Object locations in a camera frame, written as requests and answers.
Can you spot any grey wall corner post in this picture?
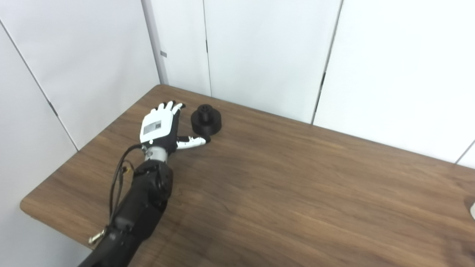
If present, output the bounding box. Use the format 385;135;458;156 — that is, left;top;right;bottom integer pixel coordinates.
141;0;170;86

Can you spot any round black stepped part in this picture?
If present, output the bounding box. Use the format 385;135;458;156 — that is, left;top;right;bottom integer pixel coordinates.
191;104;222;135

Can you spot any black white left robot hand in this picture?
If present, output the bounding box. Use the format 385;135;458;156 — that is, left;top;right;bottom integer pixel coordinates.
140;101;211;156

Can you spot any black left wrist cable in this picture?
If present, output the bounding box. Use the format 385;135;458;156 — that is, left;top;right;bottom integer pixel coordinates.
88;144;144;246

